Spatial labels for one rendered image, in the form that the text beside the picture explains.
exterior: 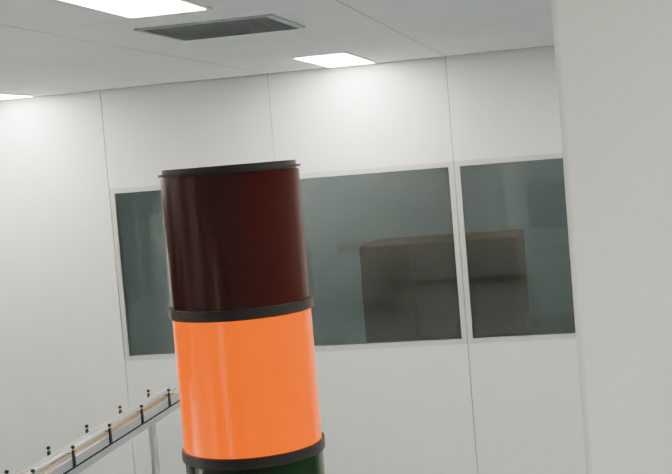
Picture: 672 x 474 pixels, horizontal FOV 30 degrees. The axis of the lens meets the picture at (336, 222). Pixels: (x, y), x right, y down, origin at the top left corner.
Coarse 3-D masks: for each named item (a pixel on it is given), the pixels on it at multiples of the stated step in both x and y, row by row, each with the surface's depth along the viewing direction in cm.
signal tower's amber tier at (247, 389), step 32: (256, 320) 42; (288, 320) 42; (192, 352) 42; (224, 352) 42; (256, 352) 42; (288, 352) 42; (192, 384) 43; (224, 384) 42; (256, 384) 42; (288, 384) 42; (192, 416) 43; (224, 416) 42; (256, 416) 42; (288, 416) 42; (192, 448) 43; (224, 448) 42; (256, 448) 42; (288, 448) 42
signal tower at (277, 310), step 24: (192, 168) 42; (216, 168) 42; (240, 168) 41; (264, 168) 42; (288, 168) 43; (192, 312) 42; (216, 312) 42; (240, 312) 42; (264, 312) 42; (288, 312) 42; (192, 456) 43; (264, 456) 42; (288, 456) 42
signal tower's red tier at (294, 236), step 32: (192, 192) 42; (224, 192) 42; (256, 192) 42; (288, 192) 43; (192, 224) 42; (224, 224) 42; (256, 224) 42; (288, 224) 43; (192, 256) 42; (224, 256) 42; (256, 256) 42; (288, 256) 42; (192, 288) 42; (224, 288) 42; (256, 288) 42; (288, 288) 42
